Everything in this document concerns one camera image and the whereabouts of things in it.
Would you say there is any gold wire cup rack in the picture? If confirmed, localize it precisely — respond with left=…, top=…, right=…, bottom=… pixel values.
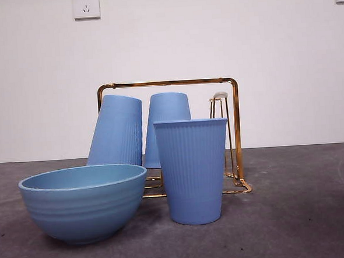
left=95, top=75, right=254, bottom=203

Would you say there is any blue ridged bowl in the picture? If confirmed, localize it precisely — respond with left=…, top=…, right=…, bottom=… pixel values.
left=16, top=162, right=153, bottom=249

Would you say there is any blue ribbed plastic cup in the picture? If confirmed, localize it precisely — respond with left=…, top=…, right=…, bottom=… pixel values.
left=139, top=90, right=195, bottom=169
left=152, top=116, right=234, bottom=228
left=83, top=92, right=147, bottom=169

